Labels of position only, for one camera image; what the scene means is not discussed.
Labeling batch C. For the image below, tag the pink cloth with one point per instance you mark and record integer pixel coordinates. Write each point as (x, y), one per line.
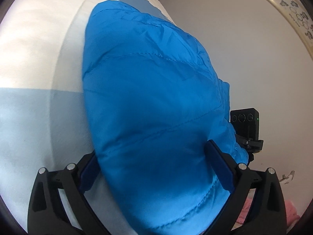
(291, 210)

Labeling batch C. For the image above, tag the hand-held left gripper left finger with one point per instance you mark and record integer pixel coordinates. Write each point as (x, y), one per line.
(89, 173)

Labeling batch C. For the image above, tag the light blue white bedsheet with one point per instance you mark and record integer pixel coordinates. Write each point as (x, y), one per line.
(36, 102)

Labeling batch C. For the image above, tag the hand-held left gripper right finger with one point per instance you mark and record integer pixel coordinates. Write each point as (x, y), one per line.
(221, 166)

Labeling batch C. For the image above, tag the blue puffer jacket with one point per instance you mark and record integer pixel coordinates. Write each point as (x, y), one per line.
(151, 98)

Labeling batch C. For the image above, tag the framed wall picture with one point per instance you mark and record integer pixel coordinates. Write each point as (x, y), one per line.
(293, 7)

